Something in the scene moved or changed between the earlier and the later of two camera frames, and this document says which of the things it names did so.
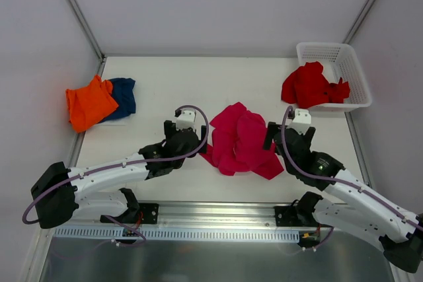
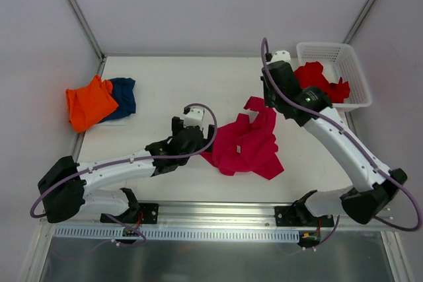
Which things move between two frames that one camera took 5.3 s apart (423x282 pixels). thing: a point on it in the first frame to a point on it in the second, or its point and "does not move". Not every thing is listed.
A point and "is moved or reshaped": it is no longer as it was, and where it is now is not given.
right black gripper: [290, 134] to [270, 98]
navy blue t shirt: [123, 91] does not move
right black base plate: [296, 216] does not move
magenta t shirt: [238, 144] is moved or reshaped
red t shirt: [306, 86] does not move
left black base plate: [144, 213] does not move
